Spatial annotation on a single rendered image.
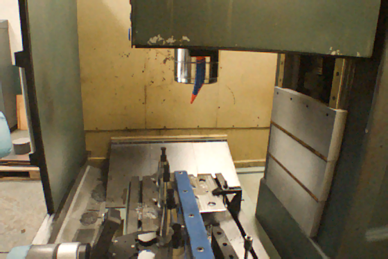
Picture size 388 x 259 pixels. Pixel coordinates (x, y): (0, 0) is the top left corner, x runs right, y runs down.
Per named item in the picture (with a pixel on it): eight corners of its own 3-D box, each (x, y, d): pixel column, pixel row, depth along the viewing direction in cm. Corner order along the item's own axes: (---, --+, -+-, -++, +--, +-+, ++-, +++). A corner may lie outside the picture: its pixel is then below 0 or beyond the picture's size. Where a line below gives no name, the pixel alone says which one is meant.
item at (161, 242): (186, 251, 53) (186, 242, 53) (156, 253, 52) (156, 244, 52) (183, 232, 59) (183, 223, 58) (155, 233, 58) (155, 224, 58)
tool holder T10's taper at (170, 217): (182, 239, 53) (183, 211, 51) (160, 240, 53) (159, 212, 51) (180, 226, 57) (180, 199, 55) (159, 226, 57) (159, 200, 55)
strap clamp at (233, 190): (210, 212, 116) (213, 183, 112) (209, 208, 120) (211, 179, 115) (240, 210, 119) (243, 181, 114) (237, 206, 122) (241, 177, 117)
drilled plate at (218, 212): (166, 224, 102) (166, 213, 100) (162, 186, 129) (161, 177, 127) (225, 219, 106) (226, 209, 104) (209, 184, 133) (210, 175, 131)
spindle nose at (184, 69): (226, 84, 94) (228, 48, 90) (183, 85, 87) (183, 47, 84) (206, 77, 107) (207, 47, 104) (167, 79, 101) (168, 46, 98)
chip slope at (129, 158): (101, 225, 146) (96, 185, 139) (113, 172, 209) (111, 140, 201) (253, 215, 161) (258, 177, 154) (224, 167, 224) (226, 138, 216)
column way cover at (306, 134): (307, 240, 99) (335, 111, 84) (262, 182, 144) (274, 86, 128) (318, 238, 100) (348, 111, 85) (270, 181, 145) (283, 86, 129)
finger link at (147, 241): (175, 244, 64) (138, 255, 60) (174, 225, 62) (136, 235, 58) (180, 253, 61) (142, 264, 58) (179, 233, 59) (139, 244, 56)
